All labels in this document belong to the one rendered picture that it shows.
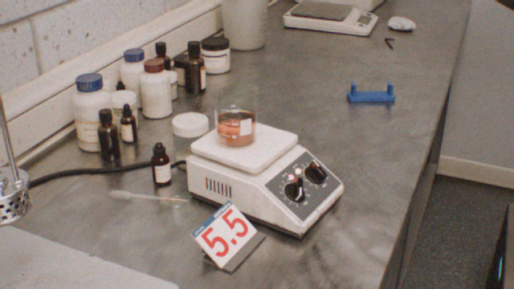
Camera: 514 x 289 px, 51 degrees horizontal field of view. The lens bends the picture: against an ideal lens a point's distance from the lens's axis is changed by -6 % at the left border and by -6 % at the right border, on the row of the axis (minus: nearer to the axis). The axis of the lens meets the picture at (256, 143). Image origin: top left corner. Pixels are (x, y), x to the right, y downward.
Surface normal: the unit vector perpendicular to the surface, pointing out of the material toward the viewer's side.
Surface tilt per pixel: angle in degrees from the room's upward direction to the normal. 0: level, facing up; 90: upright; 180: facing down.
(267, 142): 0
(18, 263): 0
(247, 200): 90
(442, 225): 0
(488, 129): 90
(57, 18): 90
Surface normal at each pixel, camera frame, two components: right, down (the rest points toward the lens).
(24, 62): 0.92, 0.18
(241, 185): -0.55, 0.40
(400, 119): 0.00, -0.88
